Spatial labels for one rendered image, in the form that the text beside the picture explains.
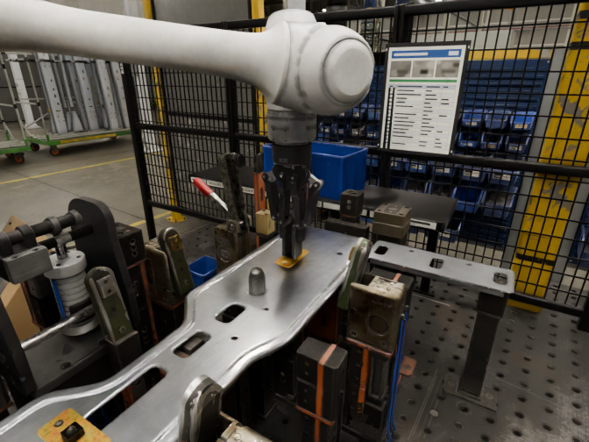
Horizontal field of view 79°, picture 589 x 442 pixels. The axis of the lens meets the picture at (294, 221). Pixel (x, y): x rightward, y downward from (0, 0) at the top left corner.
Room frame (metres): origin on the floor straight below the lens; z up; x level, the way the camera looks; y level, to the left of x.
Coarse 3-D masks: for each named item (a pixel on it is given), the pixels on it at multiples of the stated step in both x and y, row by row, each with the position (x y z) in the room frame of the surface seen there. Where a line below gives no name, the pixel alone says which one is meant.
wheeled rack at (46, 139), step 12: (12, 60) 6.63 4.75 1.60; (24, 60) 6.40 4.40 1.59; (36, 60) 6.78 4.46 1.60; (48, 60) 6.95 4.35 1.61; (36, 96) 6.37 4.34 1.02; (72, 96) 7.72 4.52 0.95; (36, 120) 7.08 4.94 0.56; (48, 132) 6.99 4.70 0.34; (72, 132) 7.10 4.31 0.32; (84, 132) 7.24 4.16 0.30; (96, 132) 7.21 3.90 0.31; (108, 132) 7.38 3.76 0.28; (120, 132) 7.51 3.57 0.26; (36, 144) 6.94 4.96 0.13; (48, 144) 6.36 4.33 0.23
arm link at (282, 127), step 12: (276, 120) 0.64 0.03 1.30; (288, 120) 0.63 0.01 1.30; (300, 120) 0.64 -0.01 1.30; (312, 120) 0.65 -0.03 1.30; (276, 132) 0.65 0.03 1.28; (288, 132) 0.63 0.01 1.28; (300, 132) 0.64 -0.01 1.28; (312, 132) 0.66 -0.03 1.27; (288, 144) 0.65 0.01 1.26; (300, 144) 0.65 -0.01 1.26
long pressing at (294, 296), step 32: (256, 256) 0.70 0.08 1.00; (320, 256) 0.70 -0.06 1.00; (224, 288) 0.58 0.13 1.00; (288, 288) 0.58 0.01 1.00; (320, 288) 0.58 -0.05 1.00; (192, 320) 0.48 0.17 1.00; (256, 320) 0.48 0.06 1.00; (288, 320) 0.48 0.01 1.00; (160, 352) 0.41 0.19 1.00; (224, 352) 0.41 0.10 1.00; (256, 352) 0.41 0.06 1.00; (96, 384) 0.35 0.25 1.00; (128, 384) 0.35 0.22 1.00; (160, 384) 0.35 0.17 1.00; (224, 384) 0.35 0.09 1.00; (32, 416) 0.30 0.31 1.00; (128, 416) 0.30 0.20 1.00; (160, 416) 0.30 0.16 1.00
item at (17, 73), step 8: (8, 56) 10.14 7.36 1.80; (16, 56) 10.19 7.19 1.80; (16, 64) 10.15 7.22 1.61; (16, 72) 10.11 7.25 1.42; (16, 80) 10.09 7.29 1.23; (24, 88) 10.18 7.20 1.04; (24, 96) 10.13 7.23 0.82; (24, 104) 10.09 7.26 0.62; (24, 112) 10.13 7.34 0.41; (32, 120) 10.18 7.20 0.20; (32, 128) 10.05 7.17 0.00
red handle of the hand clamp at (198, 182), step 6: (198, 180) 0.80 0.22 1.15; (198, 186) 0.79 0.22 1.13; (204, 186) 0.79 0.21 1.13; (204, 192) 0.78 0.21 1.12; (210, 192) 0.78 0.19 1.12; (210, 198) 0.78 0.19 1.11; (216, 198) 0.78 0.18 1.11; (216, 204) 0.77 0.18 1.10; (222, 204) 0.77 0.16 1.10; (222, 210) 0.76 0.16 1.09; (228, 216) 0.75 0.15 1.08; (240, 222) 0.74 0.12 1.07
